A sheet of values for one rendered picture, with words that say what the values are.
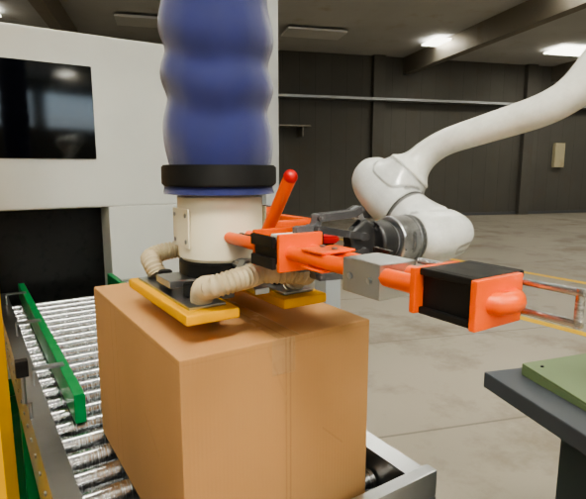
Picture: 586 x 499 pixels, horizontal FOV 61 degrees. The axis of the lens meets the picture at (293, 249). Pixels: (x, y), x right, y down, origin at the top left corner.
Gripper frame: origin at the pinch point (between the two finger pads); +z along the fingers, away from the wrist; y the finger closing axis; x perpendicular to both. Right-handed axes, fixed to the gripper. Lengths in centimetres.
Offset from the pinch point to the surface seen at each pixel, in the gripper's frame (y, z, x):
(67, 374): 48, 22, 88
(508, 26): -261, -769, 494
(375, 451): 52, -32, 13
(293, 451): 39.6, -4.3, 5.9
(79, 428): 59, 22, 74
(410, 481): 51, -29, -1
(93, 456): 58, 22, 56
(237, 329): 17.0, 2.6, 14.9
